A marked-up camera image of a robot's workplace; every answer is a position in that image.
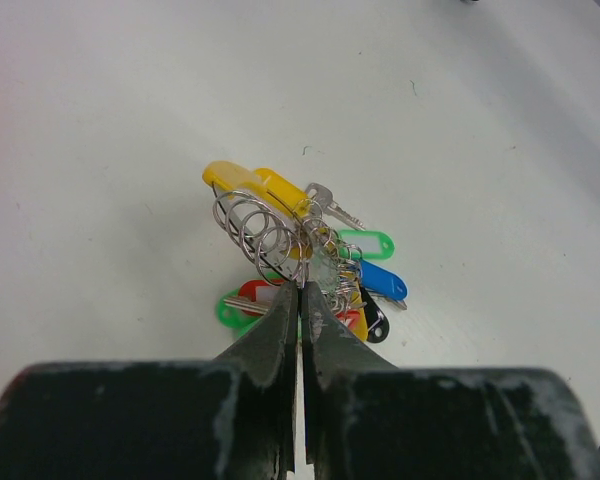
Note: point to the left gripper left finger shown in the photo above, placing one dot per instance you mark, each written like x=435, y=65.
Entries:
x=255, y=426

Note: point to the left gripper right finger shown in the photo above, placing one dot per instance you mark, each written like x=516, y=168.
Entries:
x=342, y=418

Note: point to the keyring bunch with colourful tags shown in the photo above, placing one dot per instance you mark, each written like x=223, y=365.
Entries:
x=338, y=278

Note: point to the blue key tag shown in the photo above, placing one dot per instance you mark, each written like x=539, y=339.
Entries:
x=382, y=281

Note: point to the green key tag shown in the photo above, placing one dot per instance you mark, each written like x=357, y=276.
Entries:
x=368, y=244

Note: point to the yellow oval key tag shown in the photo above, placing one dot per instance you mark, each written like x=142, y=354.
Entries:
x=261, y=211

